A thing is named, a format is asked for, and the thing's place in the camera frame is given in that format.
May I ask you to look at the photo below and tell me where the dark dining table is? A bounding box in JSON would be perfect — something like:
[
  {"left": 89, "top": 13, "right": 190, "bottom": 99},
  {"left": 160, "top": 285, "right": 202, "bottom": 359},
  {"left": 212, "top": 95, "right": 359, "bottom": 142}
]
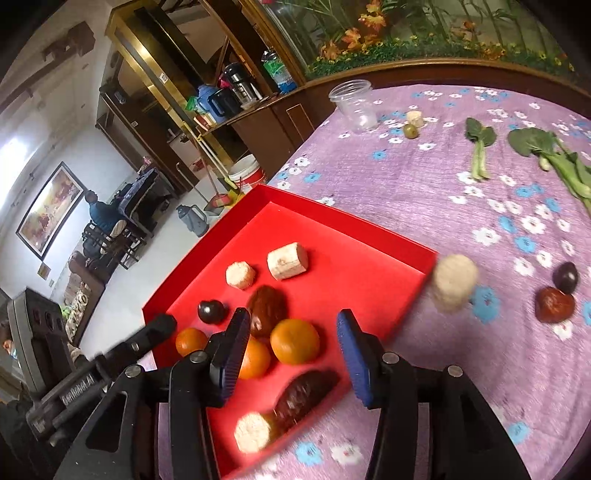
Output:
[{"left": 113, "top": 166, "right": 178, "bottom": 232}]

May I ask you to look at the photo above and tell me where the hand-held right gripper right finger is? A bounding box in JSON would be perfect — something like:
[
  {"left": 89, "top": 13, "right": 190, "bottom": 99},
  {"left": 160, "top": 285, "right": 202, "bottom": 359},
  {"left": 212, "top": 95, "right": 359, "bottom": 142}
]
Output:
[{"left": 336, "top": 309, "right": 532, "bottom": 480}]

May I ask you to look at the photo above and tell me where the artificial flower display case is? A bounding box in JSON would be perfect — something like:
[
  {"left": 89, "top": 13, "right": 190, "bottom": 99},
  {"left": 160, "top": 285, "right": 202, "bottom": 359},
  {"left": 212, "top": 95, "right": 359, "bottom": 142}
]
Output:
[{"left": 240, "top": 0, "right": 578, "bottom": 86}]

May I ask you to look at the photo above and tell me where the dustpan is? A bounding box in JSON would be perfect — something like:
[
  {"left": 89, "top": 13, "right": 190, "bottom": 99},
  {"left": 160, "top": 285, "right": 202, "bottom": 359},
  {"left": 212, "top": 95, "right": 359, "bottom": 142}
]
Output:
[{"left": 205, "top": 191, "right": 243, "bottom": 215}]

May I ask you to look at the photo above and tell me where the blue jug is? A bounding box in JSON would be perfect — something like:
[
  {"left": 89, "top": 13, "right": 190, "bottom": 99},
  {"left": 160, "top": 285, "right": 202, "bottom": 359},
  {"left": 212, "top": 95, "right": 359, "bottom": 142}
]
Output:
[{"left": 196, "top": 83, "right": 218, "bottom": 114}]

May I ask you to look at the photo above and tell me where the green vegetable stalk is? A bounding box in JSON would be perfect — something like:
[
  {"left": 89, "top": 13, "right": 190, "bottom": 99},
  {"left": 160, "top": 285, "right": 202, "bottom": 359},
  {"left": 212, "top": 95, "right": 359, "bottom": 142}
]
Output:
[{"left": 464, "top": 117, "right": 498, "bottom": 181}]

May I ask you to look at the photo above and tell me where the framed wall picture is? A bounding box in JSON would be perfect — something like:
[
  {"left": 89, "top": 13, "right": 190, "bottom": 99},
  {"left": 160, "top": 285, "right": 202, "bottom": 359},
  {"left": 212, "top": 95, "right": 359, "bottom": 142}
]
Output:
[{"left": 16, "top": 161, "right": 88, "bottom": 258}]

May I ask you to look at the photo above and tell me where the gold framed glass cabinet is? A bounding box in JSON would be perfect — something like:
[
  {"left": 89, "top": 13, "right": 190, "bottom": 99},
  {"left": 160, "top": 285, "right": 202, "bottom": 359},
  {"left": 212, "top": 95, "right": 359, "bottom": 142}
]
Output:
[{"left": 95, "top": 0, "right": 296, "bottom": 195}]

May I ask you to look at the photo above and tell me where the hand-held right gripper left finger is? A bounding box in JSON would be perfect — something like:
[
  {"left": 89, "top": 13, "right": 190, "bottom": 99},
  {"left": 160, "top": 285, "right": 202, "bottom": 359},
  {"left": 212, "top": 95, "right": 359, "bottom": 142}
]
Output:
[{"left": 53, "top": 307, "right": 252, "bottom": 480}]

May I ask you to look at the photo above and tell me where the plastic water bottle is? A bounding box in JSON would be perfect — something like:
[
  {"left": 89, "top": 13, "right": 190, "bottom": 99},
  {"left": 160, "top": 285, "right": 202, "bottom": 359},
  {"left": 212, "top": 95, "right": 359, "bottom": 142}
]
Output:
[{"left": 262, "top": 48, "right": 297, "bottom": 95}]

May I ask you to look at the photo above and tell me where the black mug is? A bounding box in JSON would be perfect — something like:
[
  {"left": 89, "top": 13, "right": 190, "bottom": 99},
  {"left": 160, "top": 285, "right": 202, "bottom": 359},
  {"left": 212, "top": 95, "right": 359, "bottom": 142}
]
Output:
[{"left": 208, "top": 88, "right": 242, "bottom": 118}]

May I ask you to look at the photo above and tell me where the brown wooden sideboard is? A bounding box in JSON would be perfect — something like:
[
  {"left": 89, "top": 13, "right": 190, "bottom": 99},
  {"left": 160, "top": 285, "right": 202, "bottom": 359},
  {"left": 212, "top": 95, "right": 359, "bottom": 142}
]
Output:
[{"left": 203, "top": 83, "right": 342, "bottom": 160}]

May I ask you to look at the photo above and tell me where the dark wooden chair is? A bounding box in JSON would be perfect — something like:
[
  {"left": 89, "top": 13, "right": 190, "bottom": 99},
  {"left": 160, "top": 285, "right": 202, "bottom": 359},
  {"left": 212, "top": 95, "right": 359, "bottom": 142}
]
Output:
[{"left": 82, "top": 222, "right": 144, "bottom": 271}]

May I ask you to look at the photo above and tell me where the red tray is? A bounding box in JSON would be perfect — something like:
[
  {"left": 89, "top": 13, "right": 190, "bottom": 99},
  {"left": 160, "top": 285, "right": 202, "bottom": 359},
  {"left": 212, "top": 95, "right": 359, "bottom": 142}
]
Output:
[{"left": 141, "top": 184, "right": 438, "bottom": 480}]

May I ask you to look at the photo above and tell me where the carved wooden wall ornament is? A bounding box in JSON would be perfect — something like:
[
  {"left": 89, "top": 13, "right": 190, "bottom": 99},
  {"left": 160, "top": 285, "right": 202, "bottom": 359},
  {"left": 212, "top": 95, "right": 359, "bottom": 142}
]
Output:
[{"left": 41, "top": 23, "right": 95, "bottom": 61}]

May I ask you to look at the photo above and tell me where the grey kettle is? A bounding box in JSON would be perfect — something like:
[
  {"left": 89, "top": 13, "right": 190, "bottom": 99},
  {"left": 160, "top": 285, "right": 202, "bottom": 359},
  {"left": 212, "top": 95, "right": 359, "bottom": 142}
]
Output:
[{"left": 177, "top": 204, "right": 209, "bottom": 238}]

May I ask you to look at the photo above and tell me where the white plastic bucket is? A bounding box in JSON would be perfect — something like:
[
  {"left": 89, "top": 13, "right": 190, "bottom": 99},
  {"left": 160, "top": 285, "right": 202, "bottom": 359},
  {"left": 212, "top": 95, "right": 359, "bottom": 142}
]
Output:
[{"left": 228, "top": 154, "right": 266, "bottom": 190}]

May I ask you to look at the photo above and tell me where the leafy green vegetable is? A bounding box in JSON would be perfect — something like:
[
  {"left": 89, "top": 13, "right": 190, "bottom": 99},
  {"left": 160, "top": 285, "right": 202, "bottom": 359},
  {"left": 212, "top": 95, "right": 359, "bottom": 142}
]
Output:
[{"left": 507, "top": 127, "right": 591, "bottom": 213}]

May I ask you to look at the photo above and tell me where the clear plastic jar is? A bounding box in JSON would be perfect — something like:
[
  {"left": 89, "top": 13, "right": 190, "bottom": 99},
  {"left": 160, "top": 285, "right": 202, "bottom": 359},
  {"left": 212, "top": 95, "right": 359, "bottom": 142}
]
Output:
[{"left": 329, "top": 79, "right": 379, "bottom": 134}]

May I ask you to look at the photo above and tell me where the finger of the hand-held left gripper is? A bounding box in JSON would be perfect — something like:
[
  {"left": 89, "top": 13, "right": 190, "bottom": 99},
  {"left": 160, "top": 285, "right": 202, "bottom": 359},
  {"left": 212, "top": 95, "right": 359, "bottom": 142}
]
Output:
[{"left": 90, "top": 314, "right": 178, "bottom": 374}]

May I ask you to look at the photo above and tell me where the silver black thermos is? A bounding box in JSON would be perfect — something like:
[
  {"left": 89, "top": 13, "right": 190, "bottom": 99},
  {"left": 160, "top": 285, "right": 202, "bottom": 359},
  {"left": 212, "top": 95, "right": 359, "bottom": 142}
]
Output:
[{"left": 223, "top": 62, "right": 264, "bottom": 104}]

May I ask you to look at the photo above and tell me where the patterned wooden sofa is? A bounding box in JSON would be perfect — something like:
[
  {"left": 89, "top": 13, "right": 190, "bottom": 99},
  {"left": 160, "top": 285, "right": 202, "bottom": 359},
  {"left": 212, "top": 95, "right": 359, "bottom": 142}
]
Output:
[{"left": 65, "top": 251, "right": 107, "bottom": 342}]

